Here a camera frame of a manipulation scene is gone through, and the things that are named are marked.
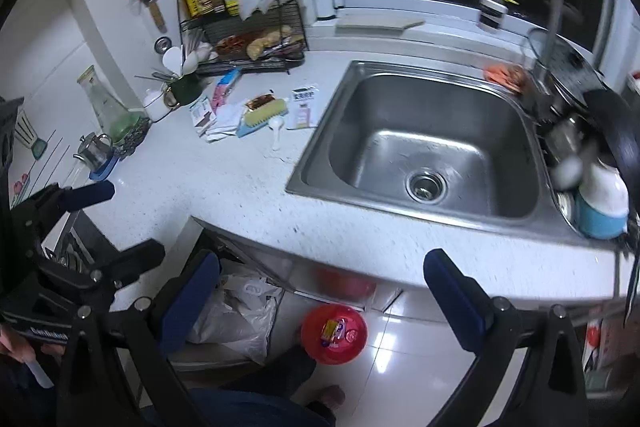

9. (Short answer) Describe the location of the clear bottle purple label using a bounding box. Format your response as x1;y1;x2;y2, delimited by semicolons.
320;319;359;349

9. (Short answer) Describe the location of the green white medicine box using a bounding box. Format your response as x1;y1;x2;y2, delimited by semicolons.
188;94;217;136

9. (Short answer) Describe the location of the white paper towel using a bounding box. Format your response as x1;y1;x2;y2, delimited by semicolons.
203;103;247;142

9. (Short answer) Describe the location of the pink blue plastic wrapper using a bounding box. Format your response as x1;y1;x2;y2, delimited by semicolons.
210;68;242;112

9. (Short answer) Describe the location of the white plastic spoon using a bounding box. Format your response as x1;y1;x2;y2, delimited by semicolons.
268;115;284;150

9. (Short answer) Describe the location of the yellow scrub brush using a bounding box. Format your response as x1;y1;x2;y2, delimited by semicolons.
236;98;288;138

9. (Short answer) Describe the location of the brown sauce packet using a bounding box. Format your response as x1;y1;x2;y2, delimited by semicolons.
246;93;276;110

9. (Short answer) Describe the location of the white printed sachet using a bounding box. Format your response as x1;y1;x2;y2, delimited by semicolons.
285;86;320;130

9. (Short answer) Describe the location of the red trash bucket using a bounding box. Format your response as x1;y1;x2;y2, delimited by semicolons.
300;305;369;365

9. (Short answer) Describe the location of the person's left hand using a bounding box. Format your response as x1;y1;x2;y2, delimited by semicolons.
1;325;65;363

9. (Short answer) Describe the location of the white plastic bag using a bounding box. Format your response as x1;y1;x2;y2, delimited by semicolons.
186;259;284;364

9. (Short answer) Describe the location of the small steel teapot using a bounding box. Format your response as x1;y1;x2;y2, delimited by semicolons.
73;132;114;172

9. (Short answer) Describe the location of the steel wool scrubber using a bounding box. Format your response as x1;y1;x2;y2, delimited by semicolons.
115;116;151;158

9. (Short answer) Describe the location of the glass carafe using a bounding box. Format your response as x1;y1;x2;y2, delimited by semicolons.
77;65;139;142

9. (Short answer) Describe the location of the white lidded jar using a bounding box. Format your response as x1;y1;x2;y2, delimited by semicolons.
143;89;171;122

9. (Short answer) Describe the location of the dark green mug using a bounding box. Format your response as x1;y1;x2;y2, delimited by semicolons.
163;72;203;109

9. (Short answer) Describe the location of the stainless steel sink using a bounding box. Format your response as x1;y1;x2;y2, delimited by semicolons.
286;62;585;244

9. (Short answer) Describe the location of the white blue bowl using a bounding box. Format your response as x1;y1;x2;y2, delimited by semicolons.
575;158;629;241

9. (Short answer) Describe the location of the white rice spoon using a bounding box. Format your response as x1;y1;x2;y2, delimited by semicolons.
162;46;183;78

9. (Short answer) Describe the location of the ginger root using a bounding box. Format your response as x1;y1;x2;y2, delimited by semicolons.
246;25;293;61

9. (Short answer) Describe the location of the orange dish cloth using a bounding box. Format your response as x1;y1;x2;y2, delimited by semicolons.
483;64;527;93

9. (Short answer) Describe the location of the black frying pan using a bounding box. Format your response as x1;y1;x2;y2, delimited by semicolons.
581;89;640;327

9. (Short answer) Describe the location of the chrome faucet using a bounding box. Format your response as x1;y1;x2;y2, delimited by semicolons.
477;0;565;84

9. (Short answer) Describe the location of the black wire rack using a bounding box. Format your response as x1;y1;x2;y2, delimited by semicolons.
180;0;308;77

